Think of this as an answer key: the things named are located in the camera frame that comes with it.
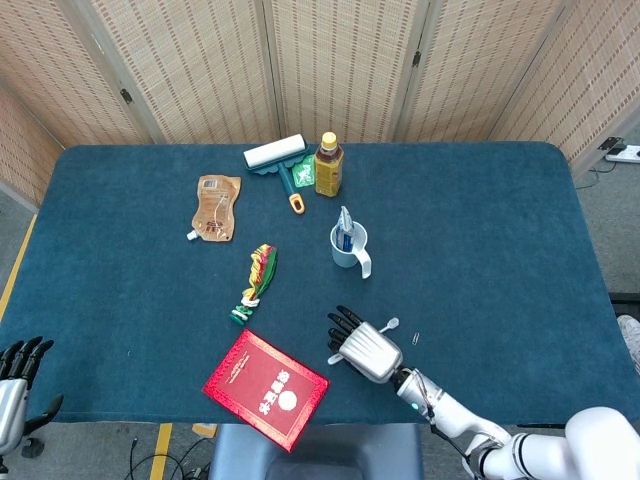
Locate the blue white toothpaste tube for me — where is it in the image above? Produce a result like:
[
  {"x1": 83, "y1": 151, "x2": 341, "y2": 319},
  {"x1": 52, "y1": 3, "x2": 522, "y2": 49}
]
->
[{"x1": 335, "y1": 205, "x2": 357, "y2": 250}]

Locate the red certificate book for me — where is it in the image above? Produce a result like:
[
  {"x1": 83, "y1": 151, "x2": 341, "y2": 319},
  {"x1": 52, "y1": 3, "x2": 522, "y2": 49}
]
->
[{"x1": 201, "y1": 328, "x2": 331, "y2": 454}]

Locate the white power strip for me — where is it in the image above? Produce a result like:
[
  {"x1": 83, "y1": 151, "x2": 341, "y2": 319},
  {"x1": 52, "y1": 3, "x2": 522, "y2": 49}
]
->
[{"x1": 605, "y1": 144, "x2": 640, "y2": 165}]

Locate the yellow tea bottle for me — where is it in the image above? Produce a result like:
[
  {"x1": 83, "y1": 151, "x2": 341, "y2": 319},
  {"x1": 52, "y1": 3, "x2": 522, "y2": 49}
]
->
[{"x1": 313, "y1": 131, "x2": 344, "y2": 197}]

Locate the white shoe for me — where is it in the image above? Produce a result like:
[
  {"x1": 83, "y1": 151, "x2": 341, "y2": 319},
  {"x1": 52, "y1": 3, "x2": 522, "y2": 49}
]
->
[{"x1": 617, "y1": 314, "x2": 640, "y2": 376}]

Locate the black floor cable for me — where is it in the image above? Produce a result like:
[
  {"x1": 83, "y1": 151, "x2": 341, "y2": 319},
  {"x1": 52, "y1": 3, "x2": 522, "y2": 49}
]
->
[{"x1": 128, "y1": 437, "x2": 214, "y2": 480}]

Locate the colourful feather shuttlecock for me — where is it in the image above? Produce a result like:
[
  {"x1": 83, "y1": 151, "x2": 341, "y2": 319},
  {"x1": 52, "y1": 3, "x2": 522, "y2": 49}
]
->
[{"x1": 229, "y1": 243, "x2": 279, "y2": 327}]

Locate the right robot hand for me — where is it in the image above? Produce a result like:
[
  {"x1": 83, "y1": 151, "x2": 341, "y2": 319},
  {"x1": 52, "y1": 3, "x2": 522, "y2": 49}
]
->
[{"x1": 327, "y1": 305, "x2": 404, "y2": 385}]

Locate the brown spout pouch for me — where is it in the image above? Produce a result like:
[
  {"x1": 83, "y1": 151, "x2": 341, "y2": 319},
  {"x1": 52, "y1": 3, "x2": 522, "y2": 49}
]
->
[{"x1": 186, "y1": 174, "x2": 242, "y2": 244}]

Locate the teal lint roller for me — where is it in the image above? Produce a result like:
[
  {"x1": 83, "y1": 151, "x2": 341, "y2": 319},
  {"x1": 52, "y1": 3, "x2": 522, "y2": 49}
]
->
[{"x1": 242, "y1": 133, "x2": 308, "y2": 216}]

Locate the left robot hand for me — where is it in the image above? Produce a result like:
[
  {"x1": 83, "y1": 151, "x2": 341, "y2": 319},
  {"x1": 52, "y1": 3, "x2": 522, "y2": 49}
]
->
[{"x1": 0, "y1": 336, "x2": 65, "y2": 459}]

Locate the blue table cloth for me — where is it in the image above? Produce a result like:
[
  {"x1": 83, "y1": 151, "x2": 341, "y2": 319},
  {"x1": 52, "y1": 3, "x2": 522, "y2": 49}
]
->
[{"x1": 0, "y1": 142, "x2": 624, "y2": 426}]

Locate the green sachet packet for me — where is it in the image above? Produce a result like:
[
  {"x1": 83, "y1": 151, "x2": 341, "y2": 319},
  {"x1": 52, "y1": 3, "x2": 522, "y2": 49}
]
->
[{"x1": 289, "y1": 154, "x2": 315, "y2": 190}]

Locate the woven folding screen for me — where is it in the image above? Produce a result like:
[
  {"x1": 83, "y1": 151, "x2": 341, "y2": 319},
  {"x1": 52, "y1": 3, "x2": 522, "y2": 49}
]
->
[{"x1": 0, "y1": 0, "x2": 640, "y2": 207}]

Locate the light blue plastic mug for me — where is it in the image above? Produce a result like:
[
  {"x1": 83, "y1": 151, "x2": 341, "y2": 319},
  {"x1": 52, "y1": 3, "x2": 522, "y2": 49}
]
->
[{"x1": 330, "y1": 222, "x2": 373, "y2": 280}]

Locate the white toothbrush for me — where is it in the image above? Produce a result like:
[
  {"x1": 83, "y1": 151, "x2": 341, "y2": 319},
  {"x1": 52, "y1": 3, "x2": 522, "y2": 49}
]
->
[{"x1": 327, "y1": 317, "x2": 400, "y2": 365}]

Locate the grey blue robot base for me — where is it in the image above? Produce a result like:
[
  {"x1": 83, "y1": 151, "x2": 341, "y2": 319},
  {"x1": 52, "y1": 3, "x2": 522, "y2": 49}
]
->
[{"x1": 208, "y1": 423, "x2": 425, "y2": 480}]

